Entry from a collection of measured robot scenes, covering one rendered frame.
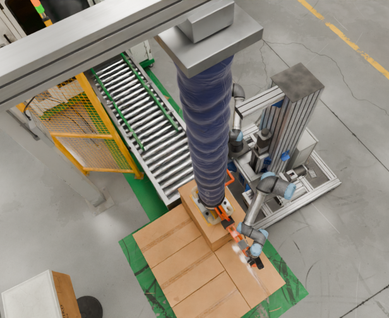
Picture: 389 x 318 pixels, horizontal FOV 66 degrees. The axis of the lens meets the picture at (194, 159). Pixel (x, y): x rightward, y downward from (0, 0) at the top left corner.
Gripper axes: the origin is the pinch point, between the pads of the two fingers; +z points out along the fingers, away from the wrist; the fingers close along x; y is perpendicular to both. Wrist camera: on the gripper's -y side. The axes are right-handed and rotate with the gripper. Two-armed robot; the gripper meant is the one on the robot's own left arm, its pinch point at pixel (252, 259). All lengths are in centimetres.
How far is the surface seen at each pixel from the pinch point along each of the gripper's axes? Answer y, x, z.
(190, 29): 52, 8, -186
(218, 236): 32.5, 11.9, 12.8
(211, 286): 5, 38, 53
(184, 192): 83, 17, 13
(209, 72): 48, 4, -168
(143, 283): 51, 101, 107
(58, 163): 162, 104, -11
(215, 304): -10, 43, 53
